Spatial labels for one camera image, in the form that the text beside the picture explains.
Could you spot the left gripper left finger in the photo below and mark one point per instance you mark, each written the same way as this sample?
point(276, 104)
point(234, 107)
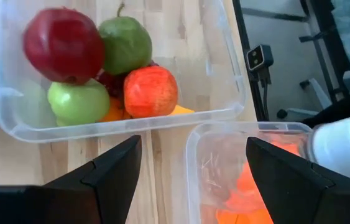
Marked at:
point(53, 205)

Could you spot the large dark red apple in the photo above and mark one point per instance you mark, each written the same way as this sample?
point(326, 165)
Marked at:
point(64, 45)

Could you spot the red orange apple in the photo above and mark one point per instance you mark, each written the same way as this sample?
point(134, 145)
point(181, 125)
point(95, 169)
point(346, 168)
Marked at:
point(150, 91)

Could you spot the clear plastic container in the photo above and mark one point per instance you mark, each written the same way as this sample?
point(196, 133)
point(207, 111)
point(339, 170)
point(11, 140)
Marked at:
point(212, 161)
point(205, 77)

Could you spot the black table frame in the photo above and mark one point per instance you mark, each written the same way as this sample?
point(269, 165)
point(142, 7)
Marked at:
point(249, 84)

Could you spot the dark green apple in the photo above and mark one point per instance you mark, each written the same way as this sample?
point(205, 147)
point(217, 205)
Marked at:
point(126, 43)

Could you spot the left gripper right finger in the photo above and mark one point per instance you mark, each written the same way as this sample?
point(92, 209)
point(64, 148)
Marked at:
point(311, 199)

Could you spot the purple grape bunch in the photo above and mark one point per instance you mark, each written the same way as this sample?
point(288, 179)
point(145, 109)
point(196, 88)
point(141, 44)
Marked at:
point(112, 83)

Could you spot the pale blue round object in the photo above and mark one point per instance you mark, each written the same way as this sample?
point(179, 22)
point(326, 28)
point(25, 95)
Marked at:
point(345, 146)

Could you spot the orange tomato cluster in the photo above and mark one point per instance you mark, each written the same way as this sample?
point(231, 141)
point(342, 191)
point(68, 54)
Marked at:
point(114, 112)

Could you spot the green pear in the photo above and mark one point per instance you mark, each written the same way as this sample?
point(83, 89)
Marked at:
point(78, 102)

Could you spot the black table-level camera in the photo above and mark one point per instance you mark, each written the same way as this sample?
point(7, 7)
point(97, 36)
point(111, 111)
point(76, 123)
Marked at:
point(259, 58)

